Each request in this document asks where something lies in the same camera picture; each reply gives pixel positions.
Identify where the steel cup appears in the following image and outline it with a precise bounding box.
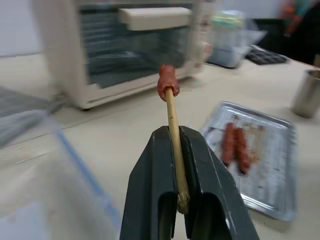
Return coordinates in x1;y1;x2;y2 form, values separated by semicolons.
290;69;320;119

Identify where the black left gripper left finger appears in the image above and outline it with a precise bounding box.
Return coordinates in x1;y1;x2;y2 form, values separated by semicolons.
119;125;180;240

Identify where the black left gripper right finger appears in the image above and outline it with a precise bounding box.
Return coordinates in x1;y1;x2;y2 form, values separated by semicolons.
178;125;261;240

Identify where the clear bag of capped tubes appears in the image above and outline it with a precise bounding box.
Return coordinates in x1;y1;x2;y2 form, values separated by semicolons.
205;9;269;69

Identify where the bamboo skewer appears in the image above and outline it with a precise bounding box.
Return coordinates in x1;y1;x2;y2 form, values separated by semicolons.
165;86;191;216

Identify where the red sausage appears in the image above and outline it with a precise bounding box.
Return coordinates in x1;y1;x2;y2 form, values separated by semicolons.
157;64;181;102
234;126;254;175
221;121;238;166

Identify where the grey checked pot holder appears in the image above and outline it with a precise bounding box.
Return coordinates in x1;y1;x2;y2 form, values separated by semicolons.
0;86;65;149

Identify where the clear box with blue clips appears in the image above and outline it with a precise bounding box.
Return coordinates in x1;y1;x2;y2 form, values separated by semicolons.
0;107;126;240

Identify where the black checked pot holder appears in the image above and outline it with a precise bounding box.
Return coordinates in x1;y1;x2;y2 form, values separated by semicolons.
245;44;289;67

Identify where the silver metal baking tray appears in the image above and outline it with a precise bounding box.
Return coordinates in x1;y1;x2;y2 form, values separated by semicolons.
199;100;299;223

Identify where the cream toaster oven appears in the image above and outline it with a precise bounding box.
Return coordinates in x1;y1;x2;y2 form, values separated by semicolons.
33;0;214;111

